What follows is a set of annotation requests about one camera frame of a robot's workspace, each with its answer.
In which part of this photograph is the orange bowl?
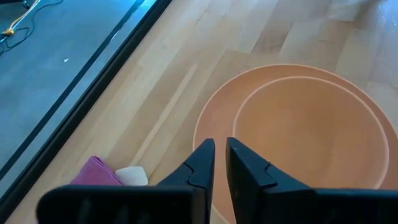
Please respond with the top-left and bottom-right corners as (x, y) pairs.
(232, 76), (391, 190)

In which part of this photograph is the orange plate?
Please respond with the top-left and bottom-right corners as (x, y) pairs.
(192, 63), (398, 224)

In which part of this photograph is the black floor cable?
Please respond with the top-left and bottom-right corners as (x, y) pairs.
(0, 0), (65, 56)

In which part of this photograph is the purple folded cloth napkin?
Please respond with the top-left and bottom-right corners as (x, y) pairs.
(70, 156), (124, 187)

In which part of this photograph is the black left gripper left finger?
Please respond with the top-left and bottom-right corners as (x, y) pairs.
(157, 138), (216, 224)

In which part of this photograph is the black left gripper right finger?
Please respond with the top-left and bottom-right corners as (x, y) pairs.
(225, 137), (314, 224)

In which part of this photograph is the black aluminium table frame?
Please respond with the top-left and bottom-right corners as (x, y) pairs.
(0, 0), (174, 215)

